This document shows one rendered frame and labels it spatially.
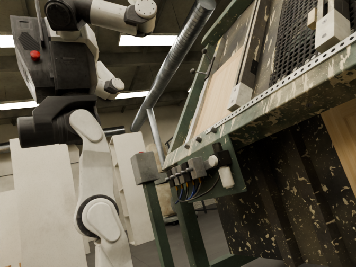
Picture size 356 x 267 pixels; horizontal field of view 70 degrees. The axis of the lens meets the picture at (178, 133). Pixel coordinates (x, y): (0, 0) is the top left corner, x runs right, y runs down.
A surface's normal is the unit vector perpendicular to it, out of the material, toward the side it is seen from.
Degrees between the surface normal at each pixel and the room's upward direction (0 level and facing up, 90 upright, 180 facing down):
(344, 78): 145
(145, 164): 90
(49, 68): 90
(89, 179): 90
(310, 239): 90
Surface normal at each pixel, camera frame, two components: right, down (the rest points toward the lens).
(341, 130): -0.87, 0.12
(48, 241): 0.34, -0.31
